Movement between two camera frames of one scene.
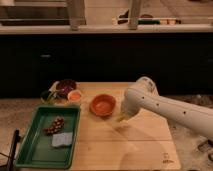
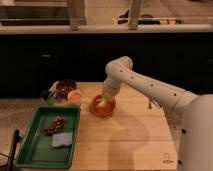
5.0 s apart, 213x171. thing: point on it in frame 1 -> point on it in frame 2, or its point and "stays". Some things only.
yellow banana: [122, 117] -> [103, 100]
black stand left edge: [16, 139] stays
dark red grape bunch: [57, 125] stays
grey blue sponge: [62, 139] stays
